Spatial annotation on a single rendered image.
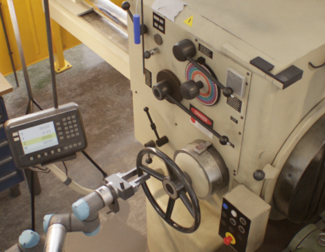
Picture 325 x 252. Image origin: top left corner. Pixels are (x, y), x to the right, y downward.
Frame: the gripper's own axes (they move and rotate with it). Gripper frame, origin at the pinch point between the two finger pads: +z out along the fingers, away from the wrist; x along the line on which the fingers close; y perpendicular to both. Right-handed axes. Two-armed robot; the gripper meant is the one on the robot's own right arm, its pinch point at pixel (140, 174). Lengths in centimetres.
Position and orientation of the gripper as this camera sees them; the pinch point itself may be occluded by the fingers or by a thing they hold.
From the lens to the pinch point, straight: 218.4
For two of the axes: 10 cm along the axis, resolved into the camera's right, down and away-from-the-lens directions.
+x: -6.1, -3.0, 7.3
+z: 7.7, -4.3, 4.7
